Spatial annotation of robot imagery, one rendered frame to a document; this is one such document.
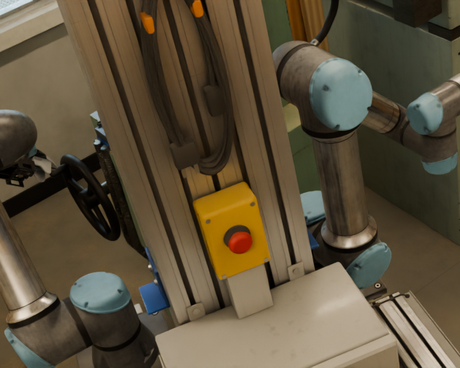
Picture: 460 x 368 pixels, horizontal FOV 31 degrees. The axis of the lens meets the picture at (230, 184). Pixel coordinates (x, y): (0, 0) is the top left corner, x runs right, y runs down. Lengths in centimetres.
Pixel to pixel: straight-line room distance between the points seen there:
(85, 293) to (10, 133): 37
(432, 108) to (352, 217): 28
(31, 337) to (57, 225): 203
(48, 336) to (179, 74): 80
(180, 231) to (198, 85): 25
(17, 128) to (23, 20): 187
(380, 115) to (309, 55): 33
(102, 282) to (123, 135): 70
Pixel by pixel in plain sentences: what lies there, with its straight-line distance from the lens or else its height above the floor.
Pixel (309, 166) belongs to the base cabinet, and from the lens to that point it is 261.
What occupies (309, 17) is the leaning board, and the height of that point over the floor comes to 42.
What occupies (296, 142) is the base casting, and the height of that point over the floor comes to 75.
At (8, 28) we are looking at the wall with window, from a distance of 355.
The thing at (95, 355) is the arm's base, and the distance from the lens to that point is 190.
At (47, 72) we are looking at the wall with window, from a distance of 372.
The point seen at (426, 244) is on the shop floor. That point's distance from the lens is 322.
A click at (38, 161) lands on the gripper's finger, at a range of 233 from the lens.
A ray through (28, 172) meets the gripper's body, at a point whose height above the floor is 101.
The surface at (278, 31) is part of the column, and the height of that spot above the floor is 105.
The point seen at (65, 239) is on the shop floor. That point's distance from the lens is 368.
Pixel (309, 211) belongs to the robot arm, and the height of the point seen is 105.
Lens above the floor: 222
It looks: 37 degrees down
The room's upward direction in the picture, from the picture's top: 15 degrees counter-clockwise
